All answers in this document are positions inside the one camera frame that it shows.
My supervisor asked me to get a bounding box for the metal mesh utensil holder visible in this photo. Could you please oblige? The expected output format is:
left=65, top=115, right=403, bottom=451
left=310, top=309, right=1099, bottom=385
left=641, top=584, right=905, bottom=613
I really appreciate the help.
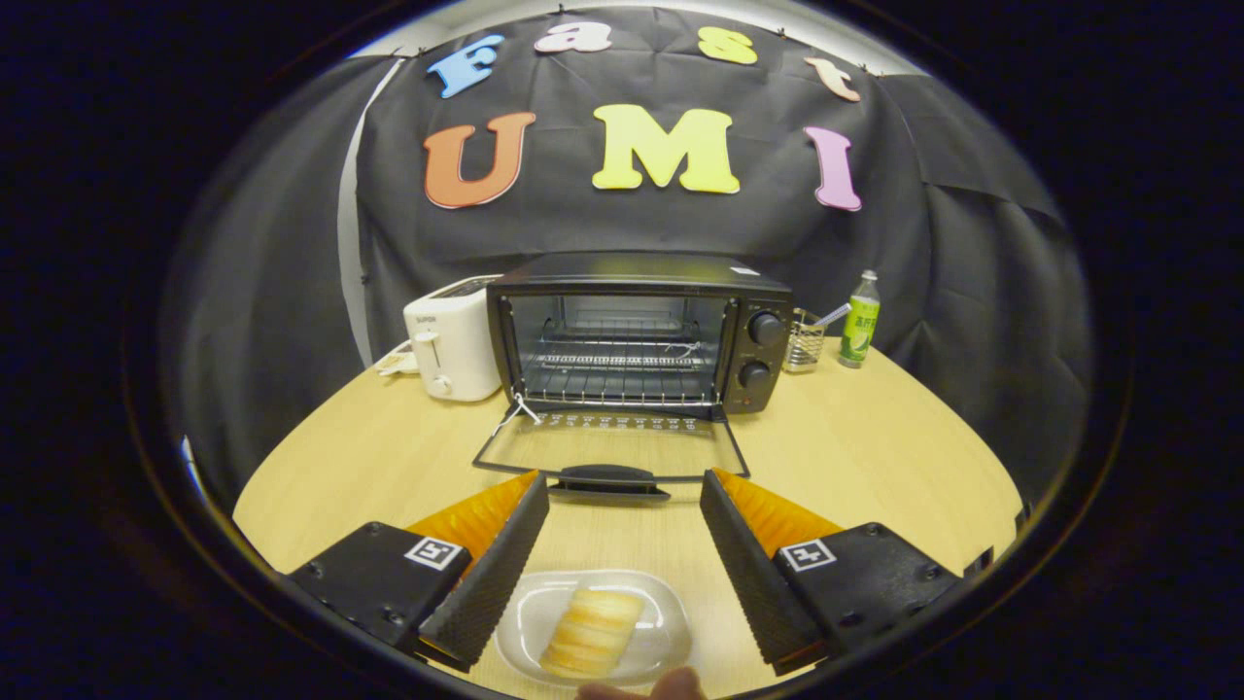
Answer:
left=783, top=308, right=827, bottom=374

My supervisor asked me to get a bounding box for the green drink bottle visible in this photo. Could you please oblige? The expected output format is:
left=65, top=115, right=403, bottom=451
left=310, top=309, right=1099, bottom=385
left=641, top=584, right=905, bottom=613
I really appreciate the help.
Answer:
left=839, top=270, right=881, bottom=369

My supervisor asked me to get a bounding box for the white pop-up toaster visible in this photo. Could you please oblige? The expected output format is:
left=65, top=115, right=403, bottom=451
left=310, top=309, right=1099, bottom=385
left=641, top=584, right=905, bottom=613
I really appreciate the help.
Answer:
left=403, top=274, right=504, bottom=403

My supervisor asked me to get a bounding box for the black toaster oven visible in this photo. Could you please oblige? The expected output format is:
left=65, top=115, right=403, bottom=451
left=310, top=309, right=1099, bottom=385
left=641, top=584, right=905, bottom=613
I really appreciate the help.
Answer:
left=473, top=251, right=795, bottom=503

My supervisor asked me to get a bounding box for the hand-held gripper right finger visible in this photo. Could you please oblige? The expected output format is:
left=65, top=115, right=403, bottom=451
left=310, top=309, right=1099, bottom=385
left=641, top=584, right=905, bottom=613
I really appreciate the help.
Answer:
left=700, top=469, right=963, bottom=677

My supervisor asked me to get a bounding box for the golden bread roll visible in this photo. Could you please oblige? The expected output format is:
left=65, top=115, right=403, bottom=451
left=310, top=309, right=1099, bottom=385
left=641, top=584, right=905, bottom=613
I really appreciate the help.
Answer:
left=539, top=587, right=646, bottom=679

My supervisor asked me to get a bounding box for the white square plate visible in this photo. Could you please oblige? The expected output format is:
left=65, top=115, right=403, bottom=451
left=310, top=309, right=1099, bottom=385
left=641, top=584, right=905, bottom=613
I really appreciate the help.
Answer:
left=494, top=570, right=693, bottom=689

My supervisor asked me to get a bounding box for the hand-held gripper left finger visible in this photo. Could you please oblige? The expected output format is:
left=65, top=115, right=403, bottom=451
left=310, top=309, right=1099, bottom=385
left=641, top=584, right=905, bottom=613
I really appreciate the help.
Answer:
left=287, top=471, right=551, bottom=674

